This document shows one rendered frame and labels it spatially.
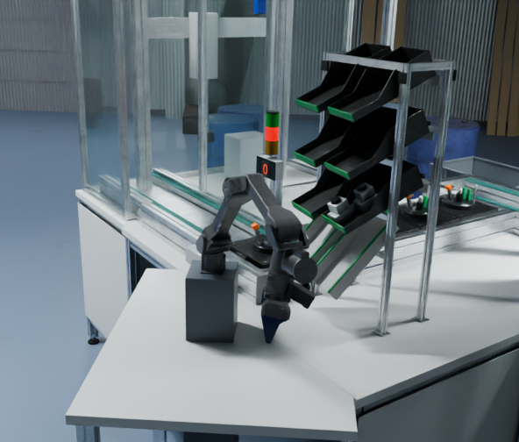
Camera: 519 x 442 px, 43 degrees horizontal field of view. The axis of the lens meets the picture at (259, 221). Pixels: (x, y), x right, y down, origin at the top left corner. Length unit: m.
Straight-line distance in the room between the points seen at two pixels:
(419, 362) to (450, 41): 8.59
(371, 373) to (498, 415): 0.59
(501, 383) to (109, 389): 1.20
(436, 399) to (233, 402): 0.61
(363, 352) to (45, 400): 1.83
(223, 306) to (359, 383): 0.44
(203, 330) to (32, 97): 9.13
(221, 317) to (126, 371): 0.30
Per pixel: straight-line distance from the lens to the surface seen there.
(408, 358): 1.97
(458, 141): 5.56
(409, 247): 2.61
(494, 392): 2.26
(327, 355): 1.94
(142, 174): 3.23
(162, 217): 2.72
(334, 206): 1.93
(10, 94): 11.02
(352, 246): 2.06
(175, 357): 1.92
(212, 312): 1.94
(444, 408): 2.08
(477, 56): 10.41
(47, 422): 3.23
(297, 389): 1.78
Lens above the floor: 1.83
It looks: 19 degrees down
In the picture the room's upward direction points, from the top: 1 degrees clockwise
